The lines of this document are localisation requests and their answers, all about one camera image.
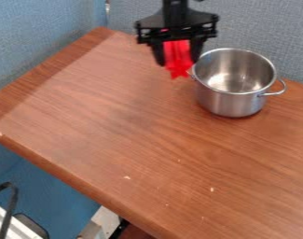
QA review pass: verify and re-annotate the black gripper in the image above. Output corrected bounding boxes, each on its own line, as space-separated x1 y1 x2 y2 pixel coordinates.
135 8 219 66

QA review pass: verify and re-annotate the red star-shaped bar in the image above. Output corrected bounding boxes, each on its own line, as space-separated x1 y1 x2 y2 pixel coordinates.
163 40 194 79

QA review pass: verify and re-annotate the metal pot with handles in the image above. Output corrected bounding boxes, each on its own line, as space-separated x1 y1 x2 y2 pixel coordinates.
190 48 287 118

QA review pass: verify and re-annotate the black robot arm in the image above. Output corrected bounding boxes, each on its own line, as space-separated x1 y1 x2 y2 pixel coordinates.
134 0 219 66

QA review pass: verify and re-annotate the white ribbed object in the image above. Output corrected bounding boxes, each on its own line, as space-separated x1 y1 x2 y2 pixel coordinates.
0 200 43 239

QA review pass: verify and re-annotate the white box under table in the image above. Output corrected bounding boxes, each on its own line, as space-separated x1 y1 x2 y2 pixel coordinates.
78 206 121 239

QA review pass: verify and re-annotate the black cable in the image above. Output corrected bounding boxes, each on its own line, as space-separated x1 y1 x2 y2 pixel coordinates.
0 181 51 239

